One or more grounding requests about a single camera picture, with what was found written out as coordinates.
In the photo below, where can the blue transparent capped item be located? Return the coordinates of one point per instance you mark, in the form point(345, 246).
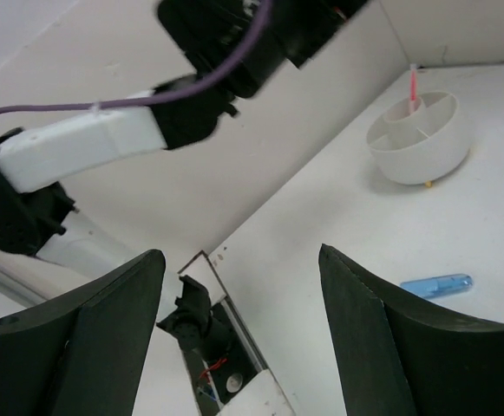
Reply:
point(438, 286)

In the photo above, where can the red and white pen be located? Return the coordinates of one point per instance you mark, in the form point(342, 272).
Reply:
point(413, 95)

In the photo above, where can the white round divided container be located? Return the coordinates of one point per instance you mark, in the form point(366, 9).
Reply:
point(423, 146)

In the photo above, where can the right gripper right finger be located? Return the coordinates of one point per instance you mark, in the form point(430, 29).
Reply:
point(399, 354)

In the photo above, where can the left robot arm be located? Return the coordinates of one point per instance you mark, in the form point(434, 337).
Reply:
point(235, 47)

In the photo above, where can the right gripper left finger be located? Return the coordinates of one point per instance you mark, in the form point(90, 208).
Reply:
point(82, 353)

